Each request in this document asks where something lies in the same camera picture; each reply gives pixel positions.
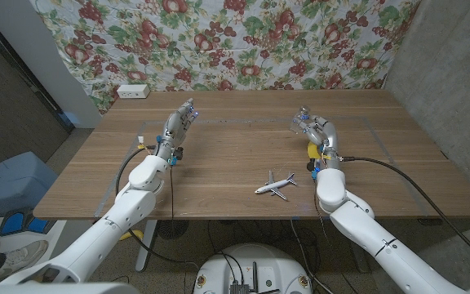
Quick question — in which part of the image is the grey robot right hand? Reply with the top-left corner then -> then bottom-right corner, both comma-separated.
291,114 -> 341,171

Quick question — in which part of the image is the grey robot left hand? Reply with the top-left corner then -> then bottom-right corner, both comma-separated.
153,97 -> 200,167

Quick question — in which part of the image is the clear glass salt shaker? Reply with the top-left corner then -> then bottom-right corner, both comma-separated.
290,105 -> 312,135

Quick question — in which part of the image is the yellow toy banana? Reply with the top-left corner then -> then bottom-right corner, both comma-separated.
307,141 -> 322,160

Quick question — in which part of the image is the white toy airplane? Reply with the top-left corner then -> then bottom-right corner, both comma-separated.
254,170 -> 298,202

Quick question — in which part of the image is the white power outlet box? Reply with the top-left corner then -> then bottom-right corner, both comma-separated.
116,83 -> 151,100

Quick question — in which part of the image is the fruit print backdrop cloth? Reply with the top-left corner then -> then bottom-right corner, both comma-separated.
29,0 -> 423,116

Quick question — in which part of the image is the round black fan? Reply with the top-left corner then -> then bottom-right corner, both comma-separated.
157,219 -> 190,240

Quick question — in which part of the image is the yellow curved item under table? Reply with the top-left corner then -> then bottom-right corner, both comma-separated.
122,229 -> 144,242

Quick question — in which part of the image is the white table leg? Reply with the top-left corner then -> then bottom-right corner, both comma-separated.
135,219 -> 159,273

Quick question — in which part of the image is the grey table leg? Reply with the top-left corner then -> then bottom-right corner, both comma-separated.
351,244 -> 370,274

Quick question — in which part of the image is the white robot torso base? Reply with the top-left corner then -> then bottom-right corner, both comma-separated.
193,243 -> 313,294

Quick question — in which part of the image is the white floor platform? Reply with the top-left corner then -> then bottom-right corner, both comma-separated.
0,216 -> 68,262

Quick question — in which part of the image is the blue grey plastic bin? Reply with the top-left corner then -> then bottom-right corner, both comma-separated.
0,151 -> 59,220

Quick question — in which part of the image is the blue and black foot pedal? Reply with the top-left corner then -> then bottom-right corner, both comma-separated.
0,207 -> 51,237

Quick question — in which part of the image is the white sneaker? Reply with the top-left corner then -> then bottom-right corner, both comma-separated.
0,239 -> 50,283

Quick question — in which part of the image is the white connector with yellow wire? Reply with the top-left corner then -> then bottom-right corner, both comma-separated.
135,136 -> 154,153

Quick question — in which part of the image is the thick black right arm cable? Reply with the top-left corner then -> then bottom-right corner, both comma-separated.
339,156 -> 470,270

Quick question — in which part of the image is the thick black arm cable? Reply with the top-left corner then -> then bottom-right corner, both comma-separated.
114,147 -> 199,269
339,156 -> 470,270

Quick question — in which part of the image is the thin black left wrist cable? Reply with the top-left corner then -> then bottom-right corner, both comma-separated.
169,165 -> 175,220

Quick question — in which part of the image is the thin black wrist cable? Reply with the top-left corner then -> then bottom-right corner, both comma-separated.
311,179 -> 358,294
169,165 -> 175,220

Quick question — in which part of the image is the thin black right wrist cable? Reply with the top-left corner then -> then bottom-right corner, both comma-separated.
311,179 -> 358,294

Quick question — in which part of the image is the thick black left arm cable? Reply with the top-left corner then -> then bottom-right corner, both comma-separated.
114,147 -> 199,269

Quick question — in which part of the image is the grey floor cable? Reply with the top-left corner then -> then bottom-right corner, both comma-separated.
290,218 -> 336,294

